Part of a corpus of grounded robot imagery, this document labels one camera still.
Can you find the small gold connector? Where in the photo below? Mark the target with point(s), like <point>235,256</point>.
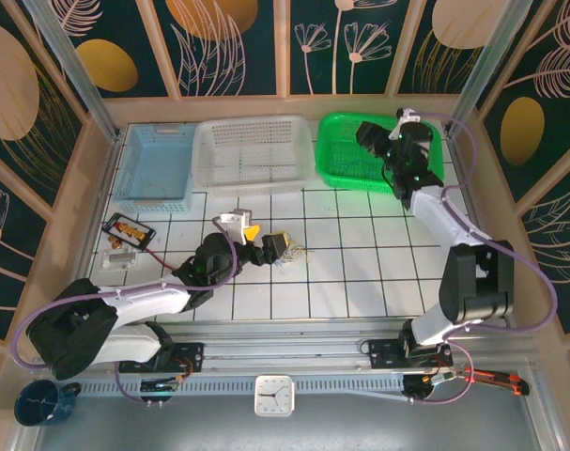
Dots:
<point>114,243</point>

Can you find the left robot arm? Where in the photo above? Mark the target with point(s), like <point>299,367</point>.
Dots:
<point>143,300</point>

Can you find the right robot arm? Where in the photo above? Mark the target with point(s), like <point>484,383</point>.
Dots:
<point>477,282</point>

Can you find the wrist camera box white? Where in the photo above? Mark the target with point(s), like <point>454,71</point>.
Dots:
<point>235,223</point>
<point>406,117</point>

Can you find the black tray with gold parts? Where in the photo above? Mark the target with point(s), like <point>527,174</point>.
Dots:
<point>127,230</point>

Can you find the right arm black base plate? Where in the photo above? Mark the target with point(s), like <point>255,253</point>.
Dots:
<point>383,352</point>

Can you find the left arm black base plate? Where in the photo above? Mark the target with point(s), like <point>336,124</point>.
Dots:
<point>190,354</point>

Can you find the aluminium frame post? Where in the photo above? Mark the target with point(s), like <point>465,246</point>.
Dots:
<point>73,66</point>
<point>486,66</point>

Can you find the light blue plastic basket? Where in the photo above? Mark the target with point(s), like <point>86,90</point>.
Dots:
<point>148,160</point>

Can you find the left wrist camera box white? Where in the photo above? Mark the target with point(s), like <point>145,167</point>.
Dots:
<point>235,223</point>

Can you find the aluminium mounting rail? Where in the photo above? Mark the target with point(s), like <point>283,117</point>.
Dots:
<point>284,350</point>

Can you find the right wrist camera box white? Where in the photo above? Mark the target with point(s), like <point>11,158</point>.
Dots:
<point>406,117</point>

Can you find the orange black utility knife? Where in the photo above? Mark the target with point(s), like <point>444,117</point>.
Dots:
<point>500,378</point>

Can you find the dark blue mug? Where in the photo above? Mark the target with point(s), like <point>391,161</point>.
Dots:
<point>40,404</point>

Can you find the green plastic basket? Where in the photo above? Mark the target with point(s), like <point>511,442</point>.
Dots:
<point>341,150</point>

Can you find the white square clock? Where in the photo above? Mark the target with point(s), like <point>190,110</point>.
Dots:
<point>274,395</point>

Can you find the white plastic basket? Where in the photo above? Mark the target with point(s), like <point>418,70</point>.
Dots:
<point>251,155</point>

